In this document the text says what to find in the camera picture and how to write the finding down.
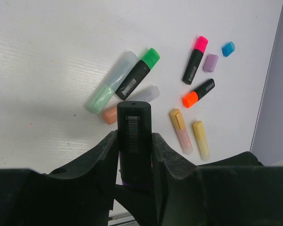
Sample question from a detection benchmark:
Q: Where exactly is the black highlighter green cap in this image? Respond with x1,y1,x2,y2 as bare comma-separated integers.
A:
115,48,160,100

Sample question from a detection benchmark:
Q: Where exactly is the black highlighter pink cap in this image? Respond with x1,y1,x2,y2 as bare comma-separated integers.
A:
182,36,208,85

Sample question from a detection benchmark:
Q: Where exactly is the pastel orange highlighter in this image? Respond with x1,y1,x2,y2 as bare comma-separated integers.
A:
102,85,160,125

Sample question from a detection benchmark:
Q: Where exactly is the blue highlighter cap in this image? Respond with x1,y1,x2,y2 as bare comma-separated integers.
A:
222,41,235,57

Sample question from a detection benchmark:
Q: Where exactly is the black highlighter orange cap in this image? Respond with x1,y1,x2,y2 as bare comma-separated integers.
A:
182,78,215,108

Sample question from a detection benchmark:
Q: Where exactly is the pastel purple cap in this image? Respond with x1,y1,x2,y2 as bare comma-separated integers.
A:
203,54,219,73

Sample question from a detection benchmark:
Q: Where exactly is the pastel pink highlighter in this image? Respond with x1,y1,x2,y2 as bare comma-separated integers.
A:
169,109,193,155

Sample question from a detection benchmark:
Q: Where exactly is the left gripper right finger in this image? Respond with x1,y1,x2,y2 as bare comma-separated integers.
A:
152,133,283,226

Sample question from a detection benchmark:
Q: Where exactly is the pastel green highlighter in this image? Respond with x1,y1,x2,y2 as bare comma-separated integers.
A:
85,51,138,114

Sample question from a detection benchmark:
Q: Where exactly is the black highlighter purple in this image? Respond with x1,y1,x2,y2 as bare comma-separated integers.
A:
117,101,152,189

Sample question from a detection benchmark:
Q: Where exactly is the pastel yellow highlighter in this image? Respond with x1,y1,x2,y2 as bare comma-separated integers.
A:
192,121,210,161

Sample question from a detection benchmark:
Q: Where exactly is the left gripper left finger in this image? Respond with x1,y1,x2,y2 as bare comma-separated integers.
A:
0,131,118,226

